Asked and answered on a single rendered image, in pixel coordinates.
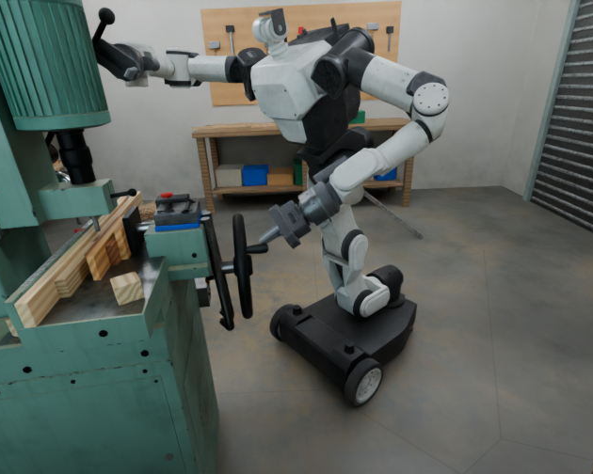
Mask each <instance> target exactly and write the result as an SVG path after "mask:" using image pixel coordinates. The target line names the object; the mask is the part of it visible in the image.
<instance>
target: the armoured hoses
mask: <svg viewBox="0 0 593 474"><path fill-rule="evenodd" d="M201 217H202V218H201V219H200V223H201V224H203V225H204V227H205V233H206V238H207V244H208V249H209V256H210V260H211V265H212V270H213V274H214V278H215V282H216V289H217V293H218V297H219V301H220V305H221V309H220V310H219V313H220V315H222V316H223V317H222V318H220V320H219V322H220V324H221V325H222V326H223V327H225V328H226V329H227V330H228V331H232V330H233V329H234V322H233V318H234V312H233V307H232V300H231V296H230V292H229V288H228V285H227V284H228V283H227V279H226V276H225V275H222V270H221V266H220V261H222V260H221V257H220V252H219V248H218V244H217V239H216V232H215V228H214V223H213V218H212V215H211V212H209V211H208V212H203V213H201Z"/></svg>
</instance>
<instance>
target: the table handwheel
mask: <svg viewBox="0 0 593 474"><path fill-rule="evenodd" d="M232 231H233V245H234V257H233V260H232V261H220V266H221V270H222V275H225V274H232V273H234V275H235V276H237V284H238V291H239V299H240V306H241V311H242V315H243V317H244V318H245V319H250V318H251V317H252V315H253V308H252V297H251V287H250V276H251V275H252V274H253V270H252V260H251V256H250V254H248V253H247V251H246V246H247V240H246V232H245V224H244V217H243V215H242V214H240V213H236V214H235V215H234V216H233V218H232Z"/></svg>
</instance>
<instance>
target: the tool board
mask: <svg viewBox="0 0 593 474"><path fill-rule="evenodd" d="M401 7H402V1H386V2H363V3H340V4H317V5H294V6H271V7H248V8H203V9H201V10H200V16H201V23H202V30H203V37H204V45H205V53H206V55H220V56H222V55H237V54H238V53H239V52H240V51H241V50H243V49H246V48H250V47H256V48H260V49H262V50H263V51H264V52H265V53H266V54H267V55H269V53H268V51H269V48H268V46H269V45H268V43H267V42H259V41H258V40H256V39H255V38H254V36H253V33H252V26H253V23H254V22H255V20H256V19H258V18H261V17H266V16H269V17H271V14H269V15H265V16H259V15H258V13H261V12H265V11H268V10H272V9H277V8H283V13H284V19H285V20H286V22H287V24H288V34H287V36H286V38H285V39H284V42H287V43H288V42H290V41H291V40H294V39H295V38H297V35H301V34H303V33H302V31H301V30H302V29H304V28H306V31H310V30H314V29H319V28H324V27H329V26H331V22H330V19H331V18H332V17H334V19H335V23H336V25H338V24H347V23H349V27H350V28H352V27H355V26H358V27H361V28H363V29H365V30H366V31H367V32H368V33H369V34H370V35H371V37H372V38H373V41H374V44H375V53H374V55H378V56H380V57H383V58H385V59H388V60H390V61H392V62H394V63H397V58H398V45H399V32H400V20H401ZM210 89H211V96H212V104H213V106H214V105H238V104H258V102H257V100H255V101H252V102H250V101H249V100H248V98H247V97H246V95H245V92H244V89H245V88H244V84H243V83H238V84H236V83H221V82H210ZM375 99H377V98H376V97H373V96H371V95H369V94H367V93H365V92H362V91H361V100H375Z"/></svg>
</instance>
